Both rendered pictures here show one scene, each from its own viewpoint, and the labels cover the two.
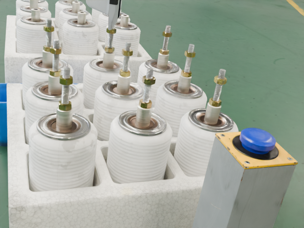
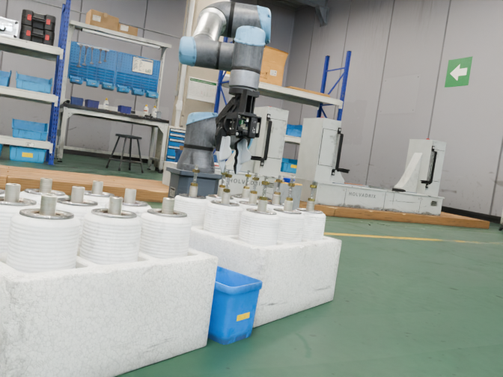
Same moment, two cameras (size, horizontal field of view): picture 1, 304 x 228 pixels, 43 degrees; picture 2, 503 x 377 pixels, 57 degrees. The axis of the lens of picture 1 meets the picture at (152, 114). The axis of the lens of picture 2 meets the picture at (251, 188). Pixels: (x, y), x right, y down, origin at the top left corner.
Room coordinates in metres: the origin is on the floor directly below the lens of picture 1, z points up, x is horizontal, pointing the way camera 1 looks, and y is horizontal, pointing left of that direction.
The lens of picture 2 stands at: (1.28, 1.16, 0.38)
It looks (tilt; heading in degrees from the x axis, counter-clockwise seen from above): 4 degrees down; 240
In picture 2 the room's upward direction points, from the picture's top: 8 degrees clockwise
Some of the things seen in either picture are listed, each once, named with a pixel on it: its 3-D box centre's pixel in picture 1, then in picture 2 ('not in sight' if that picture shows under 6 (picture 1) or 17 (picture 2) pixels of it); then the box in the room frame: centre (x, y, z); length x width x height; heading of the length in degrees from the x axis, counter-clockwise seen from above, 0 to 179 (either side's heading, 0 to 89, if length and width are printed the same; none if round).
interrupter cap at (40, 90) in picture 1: (54, 91); (287, 211); (0.58, 0.17, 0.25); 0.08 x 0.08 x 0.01
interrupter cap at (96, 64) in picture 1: (107, 65); (224, 203); (0.73, 0.10, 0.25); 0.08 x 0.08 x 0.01
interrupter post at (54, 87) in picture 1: (55, 83); (287, 206); (0.58, 0.17, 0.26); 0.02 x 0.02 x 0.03
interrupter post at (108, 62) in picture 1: (108, 59); (225, 199); (0.73, 0.10, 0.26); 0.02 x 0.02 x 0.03
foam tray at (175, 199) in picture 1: (114, 164); (244, 260); (0.62, 0.06, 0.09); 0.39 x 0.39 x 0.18; 23
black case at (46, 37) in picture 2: not in sight; (37, 38); (0.88, -4.79, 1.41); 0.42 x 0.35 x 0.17; 89
